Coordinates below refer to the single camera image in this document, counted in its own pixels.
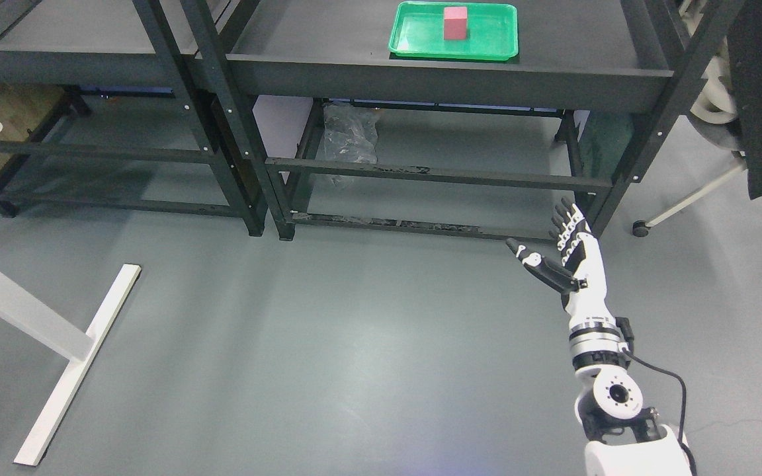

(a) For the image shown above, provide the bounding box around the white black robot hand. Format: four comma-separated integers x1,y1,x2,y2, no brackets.
505,198,612,320

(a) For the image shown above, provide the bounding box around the pink block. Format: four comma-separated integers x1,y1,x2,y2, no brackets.
443,5,468,40

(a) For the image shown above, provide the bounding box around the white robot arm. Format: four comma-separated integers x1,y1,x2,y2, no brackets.
568,316,698,475

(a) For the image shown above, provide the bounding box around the black metal shelf right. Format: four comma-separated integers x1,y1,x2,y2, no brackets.
181,1,743,241

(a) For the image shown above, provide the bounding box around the black metal shelf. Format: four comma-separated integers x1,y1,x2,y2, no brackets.
181,1,743,241
0,1,266,236

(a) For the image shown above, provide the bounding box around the green plastic tray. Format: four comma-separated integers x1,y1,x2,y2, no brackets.
388,1,519,62

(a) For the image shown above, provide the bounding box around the black metal shelf left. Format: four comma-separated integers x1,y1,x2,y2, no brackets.
0,1,266,236

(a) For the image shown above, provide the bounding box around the white wheeled chair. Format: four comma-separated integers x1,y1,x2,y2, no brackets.
632,26,749,237

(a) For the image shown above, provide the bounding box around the clear plastic bag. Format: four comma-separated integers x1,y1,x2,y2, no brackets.
321,102,380,165

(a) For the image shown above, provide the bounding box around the cardboard box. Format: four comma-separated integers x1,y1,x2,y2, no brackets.
0,83,64,141

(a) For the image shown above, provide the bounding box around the white standing desk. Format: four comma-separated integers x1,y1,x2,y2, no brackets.
0,262,144,468

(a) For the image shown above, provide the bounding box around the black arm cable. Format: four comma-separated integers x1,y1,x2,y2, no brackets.
616,317,698,476

